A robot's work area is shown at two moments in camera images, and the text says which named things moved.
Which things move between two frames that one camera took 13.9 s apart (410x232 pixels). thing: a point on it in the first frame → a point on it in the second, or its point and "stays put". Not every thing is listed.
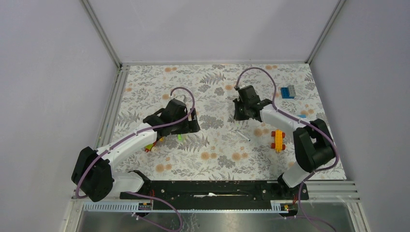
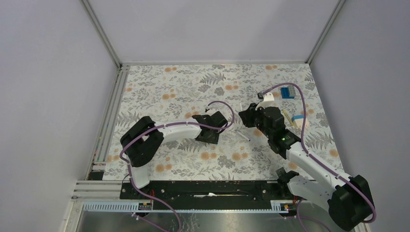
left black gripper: [190, 126] → [212, 139]
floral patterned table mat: [224, 148] stays put
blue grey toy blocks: [288, 92] stays put
